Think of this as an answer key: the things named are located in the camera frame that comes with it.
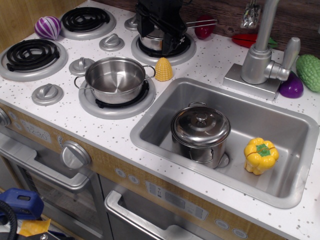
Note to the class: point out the hanging silver utensils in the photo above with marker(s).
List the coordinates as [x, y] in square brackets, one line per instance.
[251, 15]

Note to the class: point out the purple toy eggplant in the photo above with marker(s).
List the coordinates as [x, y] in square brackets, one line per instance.
[292, 88]

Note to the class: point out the large silver oven dial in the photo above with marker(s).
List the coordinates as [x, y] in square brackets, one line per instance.
[74, 156]

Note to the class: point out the purple white striped toy onion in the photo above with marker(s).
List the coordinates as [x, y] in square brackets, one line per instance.
[48, 27]

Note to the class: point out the yellow toy bell pepper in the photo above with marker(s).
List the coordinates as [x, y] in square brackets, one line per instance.
[260, 156]

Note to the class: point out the stove burner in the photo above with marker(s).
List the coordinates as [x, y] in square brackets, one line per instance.
[118, 111]
[174, 60]

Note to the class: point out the silver sink basin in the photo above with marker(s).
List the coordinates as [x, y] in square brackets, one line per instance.
[293, 134]

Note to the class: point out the silver dishwasher door handle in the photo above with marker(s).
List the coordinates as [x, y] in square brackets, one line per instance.
[173, 232]

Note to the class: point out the steel saucepan with lid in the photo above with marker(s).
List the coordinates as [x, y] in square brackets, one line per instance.
[153, 41]

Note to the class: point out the open steel pot on stove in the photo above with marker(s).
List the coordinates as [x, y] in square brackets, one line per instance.
[117, 80]

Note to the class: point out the small silver dial left edge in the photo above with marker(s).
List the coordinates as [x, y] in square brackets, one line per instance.
[4, 119]

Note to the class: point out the back right stove burner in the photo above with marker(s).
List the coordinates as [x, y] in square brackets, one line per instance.
[174, 60]

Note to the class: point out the yellow toy corn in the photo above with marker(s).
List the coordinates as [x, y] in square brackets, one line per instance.
[163, 70]

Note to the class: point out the silver stove knob middle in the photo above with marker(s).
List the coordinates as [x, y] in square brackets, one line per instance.
[79, 66]

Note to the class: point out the blue clamp tool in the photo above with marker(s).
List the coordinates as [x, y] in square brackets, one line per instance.
[26, 204]

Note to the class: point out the silver oven door handle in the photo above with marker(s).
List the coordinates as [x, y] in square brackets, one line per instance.
[25, 157]

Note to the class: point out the lidded steel pot in sink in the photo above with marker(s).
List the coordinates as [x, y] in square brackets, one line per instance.
[199, 133]

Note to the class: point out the green bumpy toy gourd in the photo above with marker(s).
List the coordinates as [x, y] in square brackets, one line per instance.
[308, 70]

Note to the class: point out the yellow tape piece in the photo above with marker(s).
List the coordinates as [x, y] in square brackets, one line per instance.
[33, 227]

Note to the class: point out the dark red toy vegetable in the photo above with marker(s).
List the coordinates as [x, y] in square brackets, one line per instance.
[204, 27]

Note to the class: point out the front left black burner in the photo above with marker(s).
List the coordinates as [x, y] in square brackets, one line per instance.
[32, 60]

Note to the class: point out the front right stove burner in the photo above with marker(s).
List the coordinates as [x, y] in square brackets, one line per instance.
[118, 111]

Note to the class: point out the silver toy faucet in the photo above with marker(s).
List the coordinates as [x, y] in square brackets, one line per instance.
[260, 75]

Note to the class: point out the back left black burner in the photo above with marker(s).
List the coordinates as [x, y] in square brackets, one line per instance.
[86, 23]

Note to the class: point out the red toy chili pepper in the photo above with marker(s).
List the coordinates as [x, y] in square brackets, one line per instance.
[248, 39]

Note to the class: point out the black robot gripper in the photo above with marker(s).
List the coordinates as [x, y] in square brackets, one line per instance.
[166, 15]

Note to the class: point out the silver stove knob top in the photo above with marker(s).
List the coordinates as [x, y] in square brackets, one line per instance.
[131, 24]

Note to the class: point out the black burner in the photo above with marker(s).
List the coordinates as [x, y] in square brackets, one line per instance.
[32, 60]
[86, 23]

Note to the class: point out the silver stove knob back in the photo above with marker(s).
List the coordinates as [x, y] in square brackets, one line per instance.
[111, 43]

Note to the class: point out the silver stove knob front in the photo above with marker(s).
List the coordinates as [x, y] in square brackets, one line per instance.
[47, 95]

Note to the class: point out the silver stove knob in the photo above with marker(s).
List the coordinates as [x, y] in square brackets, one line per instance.
[111, 43]
[47, 95]
[131, 24]
[79, 66]

